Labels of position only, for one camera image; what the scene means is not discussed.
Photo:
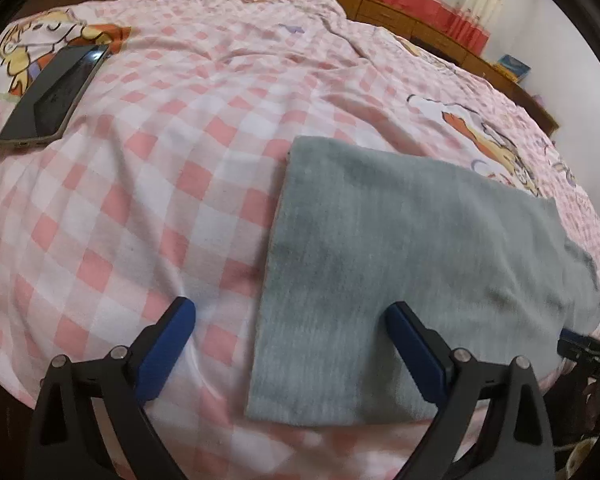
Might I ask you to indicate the grey towel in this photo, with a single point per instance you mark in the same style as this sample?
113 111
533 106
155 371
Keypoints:
380 260

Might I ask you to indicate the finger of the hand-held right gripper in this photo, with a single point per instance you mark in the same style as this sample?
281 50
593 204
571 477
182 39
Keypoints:
575 336
587 351

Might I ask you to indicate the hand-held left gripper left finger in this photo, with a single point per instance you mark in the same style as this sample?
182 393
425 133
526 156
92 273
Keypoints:
167 345

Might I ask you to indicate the pink checked printed blanket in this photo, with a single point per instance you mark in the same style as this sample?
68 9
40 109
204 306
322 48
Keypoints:
155 185

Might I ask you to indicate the blue box on headboard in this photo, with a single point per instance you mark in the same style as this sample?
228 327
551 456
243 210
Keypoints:
513 67

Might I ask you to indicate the black smartphone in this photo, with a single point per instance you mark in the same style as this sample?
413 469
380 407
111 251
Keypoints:
55 92

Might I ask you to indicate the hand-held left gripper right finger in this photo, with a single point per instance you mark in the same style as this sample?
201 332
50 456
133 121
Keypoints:
415 350

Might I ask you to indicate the wooden headboard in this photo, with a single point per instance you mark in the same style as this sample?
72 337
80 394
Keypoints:
430 32

